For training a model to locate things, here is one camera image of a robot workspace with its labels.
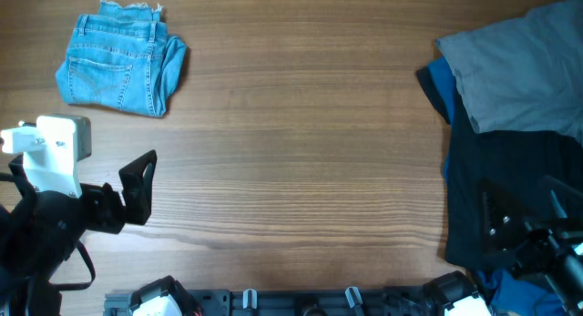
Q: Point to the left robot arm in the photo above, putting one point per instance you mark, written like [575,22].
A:
[26,288]

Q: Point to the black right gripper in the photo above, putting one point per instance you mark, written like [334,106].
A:
[540,252]

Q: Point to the black garment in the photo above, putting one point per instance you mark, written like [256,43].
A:
[513,160]

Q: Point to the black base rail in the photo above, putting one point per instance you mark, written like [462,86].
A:
[390,301]

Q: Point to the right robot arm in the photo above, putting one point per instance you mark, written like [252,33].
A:
[455,294]

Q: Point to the light blue denim jeans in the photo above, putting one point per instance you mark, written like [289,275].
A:
[124,58]

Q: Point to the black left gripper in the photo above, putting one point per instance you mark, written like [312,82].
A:
[111,215]

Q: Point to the grey t-shirt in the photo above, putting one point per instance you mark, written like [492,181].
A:
[522,74]

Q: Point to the blue garment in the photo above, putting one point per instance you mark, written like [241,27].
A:
[529,295]

